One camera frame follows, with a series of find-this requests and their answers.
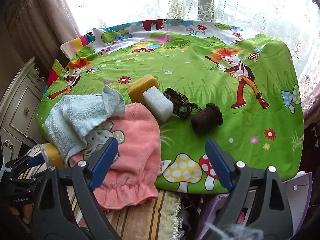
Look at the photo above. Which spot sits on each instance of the grey fuzzy item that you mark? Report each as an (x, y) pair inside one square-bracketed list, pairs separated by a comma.
[(233, 231)]

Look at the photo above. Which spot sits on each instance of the pink elephant towel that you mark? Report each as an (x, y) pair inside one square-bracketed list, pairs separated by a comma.
[(131, 178)]

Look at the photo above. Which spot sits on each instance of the light blue towel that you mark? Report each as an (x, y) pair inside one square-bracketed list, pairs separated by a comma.
[(75, 116)]

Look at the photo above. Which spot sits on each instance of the white lace curtain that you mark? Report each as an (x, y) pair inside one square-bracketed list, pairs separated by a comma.
[(296, 22)]

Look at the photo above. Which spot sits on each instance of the pink patterned curtain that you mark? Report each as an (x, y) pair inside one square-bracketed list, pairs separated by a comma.
[(39, 27)]

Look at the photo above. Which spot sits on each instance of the striped sofa cushion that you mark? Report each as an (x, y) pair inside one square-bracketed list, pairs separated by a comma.
[(158, 218)]

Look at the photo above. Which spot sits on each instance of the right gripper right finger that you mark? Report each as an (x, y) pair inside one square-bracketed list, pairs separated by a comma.
[(270, 209)]

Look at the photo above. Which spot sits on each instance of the white sponge block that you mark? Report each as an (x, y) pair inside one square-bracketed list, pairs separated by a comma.
[(159, 105)]

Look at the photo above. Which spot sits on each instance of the yellow sponge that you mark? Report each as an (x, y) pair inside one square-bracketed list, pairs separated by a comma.
[(51, 155), (136, 89)]

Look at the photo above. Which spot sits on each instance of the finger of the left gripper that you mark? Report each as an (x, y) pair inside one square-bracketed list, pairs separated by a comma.
[(35, 160)]

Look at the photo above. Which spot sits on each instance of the colourful cartoon bed sheet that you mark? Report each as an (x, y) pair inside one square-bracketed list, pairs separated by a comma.
[(248, 75)]

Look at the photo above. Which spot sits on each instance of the dark brown knitted item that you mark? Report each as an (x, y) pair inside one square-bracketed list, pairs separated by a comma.
[(209, 118)]

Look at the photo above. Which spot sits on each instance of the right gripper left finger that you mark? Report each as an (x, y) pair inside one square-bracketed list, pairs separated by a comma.
[(53, 216)]

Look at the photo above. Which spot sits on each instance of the white carved cabinet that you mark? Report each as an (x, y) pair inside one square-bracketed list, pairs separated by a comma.
[(19, 105)]

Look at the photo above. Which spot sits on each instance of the leopard print band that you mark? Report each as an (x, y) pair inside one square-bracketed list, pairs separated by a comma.
[(182, 107)]

